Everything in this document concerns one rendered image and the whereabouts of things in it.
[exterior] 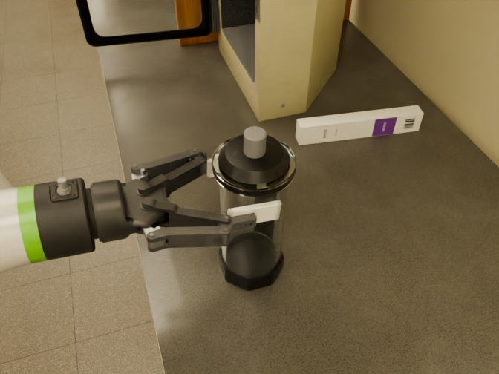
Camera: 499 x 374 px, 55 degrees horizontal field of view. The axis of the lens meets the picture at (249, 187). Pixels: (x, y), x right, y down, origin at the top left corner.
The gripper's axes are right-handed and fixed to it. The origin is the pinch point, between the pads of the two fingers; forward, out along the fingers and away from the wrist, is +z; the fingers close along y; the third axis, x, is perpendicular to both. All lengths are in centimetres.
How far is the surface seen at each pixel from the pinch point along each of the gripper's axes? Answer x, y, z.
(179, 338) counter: 19.1, -8.8, -11.8
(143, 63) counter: 18, 67, -4
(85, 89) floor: 114, 210, -19
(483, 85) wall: 3, 20, 57
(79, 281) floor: 116, 77, -33
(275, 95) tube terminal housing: 10.2, 34.8, 18.5
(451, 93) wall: 10, 28, 58
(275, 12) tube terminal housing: -7.8, 34.9, 15.9
